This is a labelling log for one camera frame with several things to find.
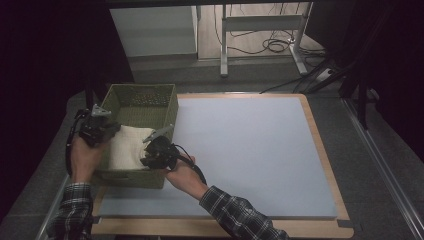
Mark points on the green woven basket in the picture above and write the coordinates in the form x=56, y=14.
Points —
x=143, y=110

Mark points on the white cabinet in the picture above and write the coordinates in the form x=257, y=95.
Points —
x=156, y=30

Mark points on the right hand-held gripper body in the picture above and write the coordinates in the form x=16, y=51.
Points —
x=163, y=153

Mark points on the person's right hand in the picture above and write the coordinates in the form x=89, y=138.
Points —
x=186, y=180

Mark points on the metal floor rail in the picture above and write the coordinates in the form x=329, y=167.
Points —
x=383, y=166

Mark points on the white desk frame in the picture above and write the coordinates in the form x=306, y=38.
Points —
x=263, y=23

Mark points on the black metal stand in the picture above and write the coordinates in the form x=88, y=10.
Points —
x=360, y=96

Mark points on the power strip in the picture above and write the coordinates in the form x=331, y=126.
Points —
x=323, y=75

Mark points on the person's left hand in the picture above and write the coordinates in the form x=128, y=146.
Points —
x=85, y=160

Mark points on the cream towel with orange print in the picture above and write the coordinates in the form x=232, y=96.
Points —
x=128, y=146

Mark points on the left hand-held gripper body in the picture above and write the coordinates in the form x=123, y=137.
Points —
x=95, y=128

